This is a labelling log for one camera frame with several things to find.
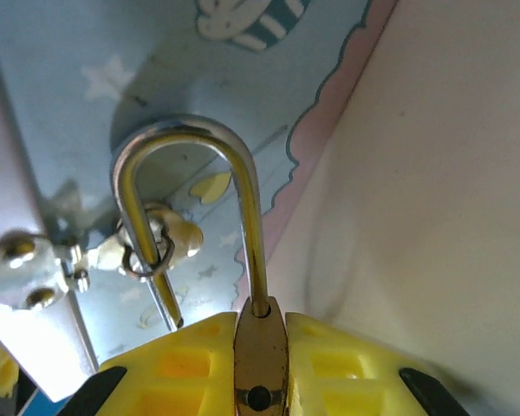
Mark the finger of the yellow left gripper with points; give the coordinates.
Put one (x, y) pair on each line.
(6, 372)

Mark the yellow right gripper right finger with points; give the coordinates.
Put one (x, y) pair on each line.
(351, 372)

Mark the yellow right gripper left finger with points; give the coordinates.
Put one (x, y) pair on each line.
(177, 368)

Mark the brass padlock with steel shackle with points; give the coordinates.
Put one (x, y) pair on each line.
(260, 351)

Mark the silver metal box latch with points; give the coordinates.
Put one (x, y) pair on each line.
(34, 264)

